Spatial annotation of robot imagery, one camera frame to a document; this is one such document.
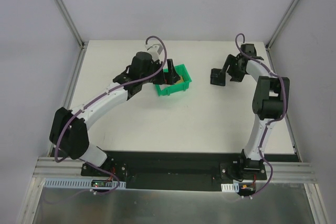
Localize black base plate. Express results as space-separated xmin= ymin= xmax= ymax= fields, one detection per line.
xmin=80 ymin=151 xmax=267 ymax=190

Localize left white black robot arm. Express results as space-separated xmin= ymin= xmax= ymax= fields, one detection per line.
xmin=49 ymin=51 xmax=180 ymax=176

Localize white cable duct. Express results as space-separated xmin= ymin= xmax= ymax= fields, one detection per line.
xmin=45 ymin=178 xmax=126 ymax=190
xmin=221 ymin=183 xmax=239 ymax=193

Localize green plastic bin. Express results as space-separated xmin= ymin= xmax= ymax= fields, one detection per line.
xmin=154 ymin=63 xmax=193 ymax=97

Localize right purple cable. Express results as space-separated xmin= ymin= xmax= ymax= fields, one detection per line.
xmin=222 ymin=33 xmax=287 ymax=203

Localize gold credit card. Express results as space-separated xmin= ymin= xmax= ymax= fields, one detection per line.
xmin=175 ymin=76 xmax=184 ymax=84

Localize purple cable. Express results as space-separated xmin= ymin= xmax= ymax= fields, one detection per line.
xmin=54 ymin=35 xmax=169 ymax=196
xmin=222 ymin=33 xmax=287 ymax=203

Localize right white cable duct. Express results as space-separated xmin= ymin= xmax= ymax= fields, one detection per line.
xmin=221 ymin=183 xmax=239 ymax=193

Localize aluminium frame rail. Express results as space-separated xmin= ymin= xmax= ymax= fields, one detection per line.
xmin=33 ymin=157 xmax=83 ymax=177

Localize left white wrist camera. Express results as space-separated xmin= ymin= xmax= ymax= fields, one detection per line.
xmin=145 ymin=44 xmax=163 ymax=58

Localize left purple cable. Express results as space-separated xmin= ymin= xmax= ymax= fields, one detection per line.
xmin=54 ymin=35 xmax=169 ymax=196

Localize left white cable duct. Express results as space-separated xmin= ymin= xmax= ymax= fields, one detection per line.
xmin=45 ymin=178 xmax=126 ymax=190

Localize black leather card holder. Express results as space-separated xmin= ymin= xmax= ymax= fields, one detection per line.
xmin=210 ymin=68 xmax=226 ymax=87

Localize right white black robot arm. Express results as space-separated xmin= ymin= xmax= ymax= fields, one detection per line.
xmin=217 ymin=44 xmax=290 ymax=179

